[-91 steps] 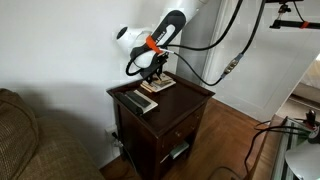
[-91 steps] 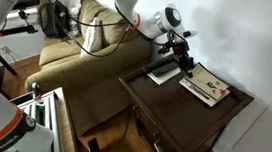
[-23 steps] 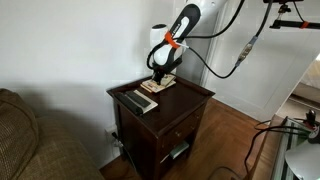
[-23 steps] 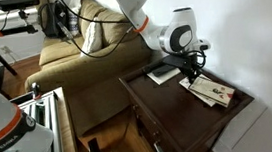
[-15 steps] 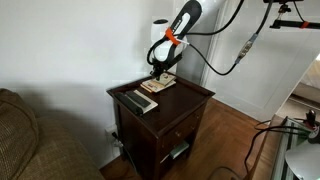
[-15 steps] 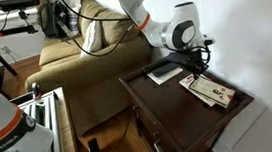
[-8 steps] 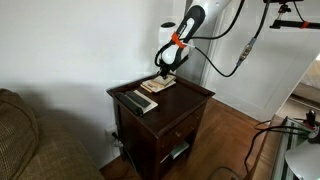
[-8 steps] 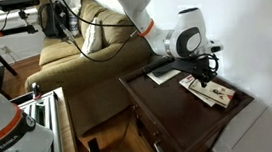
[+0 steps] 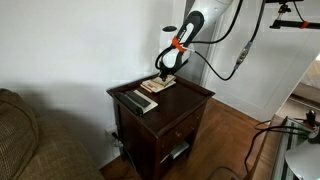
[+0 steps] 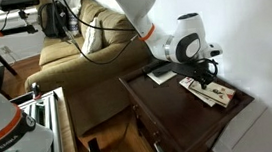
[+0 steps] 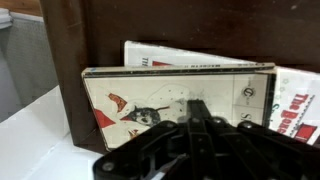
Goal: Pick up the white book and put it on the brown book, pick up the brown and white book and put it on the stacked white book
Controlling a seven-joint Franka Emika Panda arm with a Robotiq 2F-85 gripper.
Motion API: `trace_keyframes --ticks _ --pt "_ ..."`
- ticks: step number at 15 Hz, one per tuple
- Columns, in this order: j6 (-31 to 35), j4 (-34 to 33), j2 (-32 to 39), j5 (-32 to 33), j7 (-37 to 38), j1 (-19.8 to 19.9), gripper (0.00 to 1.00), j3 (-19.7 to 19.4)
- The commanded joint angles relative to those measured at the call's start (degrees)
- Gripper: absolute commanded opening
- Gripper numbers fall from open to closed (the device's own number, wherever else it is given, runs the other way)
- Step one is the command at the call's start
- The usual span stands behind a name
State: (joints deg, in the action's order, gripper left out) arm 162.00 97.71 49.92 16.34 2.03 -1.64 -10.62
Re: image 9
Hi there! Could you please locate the thin dark power cable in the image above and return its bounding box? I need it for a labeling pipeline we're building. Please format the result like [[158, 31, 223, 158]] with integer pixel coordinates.
[[113, 133, 138, 180]]

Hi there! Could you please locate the black cable bundle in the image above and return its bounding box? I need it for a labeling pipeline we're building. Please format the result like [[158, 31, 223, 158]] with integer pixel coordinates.
[[206, 119, 313, 180]]

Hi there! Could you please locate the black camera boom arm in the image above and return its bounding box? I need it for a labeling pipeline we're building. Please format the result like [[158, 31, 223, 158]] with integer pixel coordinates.
[[269, 2, 320, 32]]

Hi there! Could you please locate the black red clamp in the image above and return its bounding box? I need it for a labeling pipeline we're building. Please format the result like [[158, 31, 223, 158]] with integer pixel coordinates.
[[304, 109, 318, 127]]

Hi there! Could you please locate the black stereo camera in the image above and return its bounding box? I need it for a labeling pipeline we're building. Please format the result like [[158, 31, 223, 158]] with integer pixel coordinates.
[[262, 0, 305, 5]]

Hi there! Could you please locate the white paperback book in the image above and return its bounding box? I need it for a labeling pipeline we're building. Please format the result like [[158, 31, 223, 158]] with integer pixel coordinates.
[[150, 74, 177, 90]]

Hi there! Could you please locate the black cable with grey connector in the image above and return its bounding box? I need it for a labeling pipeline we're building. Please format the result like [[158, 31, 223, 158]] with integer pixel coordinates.
[[184, 0, 268, 82]]

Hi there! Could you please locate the white panelled door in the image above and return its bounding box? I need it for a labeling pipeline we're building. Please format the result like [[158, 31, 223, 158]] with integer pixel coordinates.
[[199, 0, 320, 124]]

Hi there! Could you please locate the olive fabric sofa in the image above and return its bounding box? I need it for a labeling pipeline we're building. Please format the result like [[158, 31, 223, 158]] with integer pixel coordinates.
[[0, 87, 107, 180]]

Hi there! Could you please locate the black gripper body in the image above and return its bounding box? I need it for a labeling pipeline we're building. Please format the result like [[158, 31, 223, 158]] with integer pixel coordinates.
[[159, 63, 181, 78]]

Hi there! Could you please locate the pale teal thin book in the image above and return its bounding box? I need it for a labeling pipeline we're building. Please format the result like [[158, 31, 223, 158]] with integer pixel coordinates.
[[168, 140, 191, 160]]

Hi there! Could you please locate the white wall outlet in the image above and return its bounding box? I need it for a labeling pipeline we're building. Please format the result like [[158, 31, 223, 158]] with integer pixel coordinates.
[[104, 124, 124, 149]]

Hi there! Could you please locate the orange cable clamp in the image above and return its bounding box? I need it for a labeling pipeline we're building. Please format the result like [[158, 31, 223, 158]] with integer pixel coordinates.
[[170, 35, 187, 53]]

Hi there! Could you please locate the long black remote control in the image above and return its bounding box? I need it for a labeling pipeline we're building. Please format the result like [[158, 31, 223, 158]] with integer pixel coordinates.
[[114, 91, 144, 117]]

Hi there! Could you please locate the dark brown wooden nightstand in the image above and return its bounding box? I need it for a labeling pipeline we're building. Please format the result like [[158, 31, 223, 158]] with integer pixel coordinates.
[[106, 72, 216, 180]]

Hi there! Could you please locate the flat black remote control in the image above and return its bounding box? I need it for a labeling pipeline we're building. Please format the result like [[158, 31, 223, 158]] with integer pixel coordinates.
[[124, 89, 152, 109]]

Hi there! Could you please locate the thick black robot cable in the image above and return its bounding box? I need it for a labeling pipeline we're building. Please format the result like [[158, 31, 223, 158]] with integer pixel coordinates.
[[191, 0, 244, 45]]

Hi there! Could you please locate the aluminium profile robot stand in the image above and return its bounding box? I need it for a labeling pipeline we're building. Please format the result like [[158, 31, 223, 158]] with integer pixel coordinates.
[[270, 114, 320, 180]]

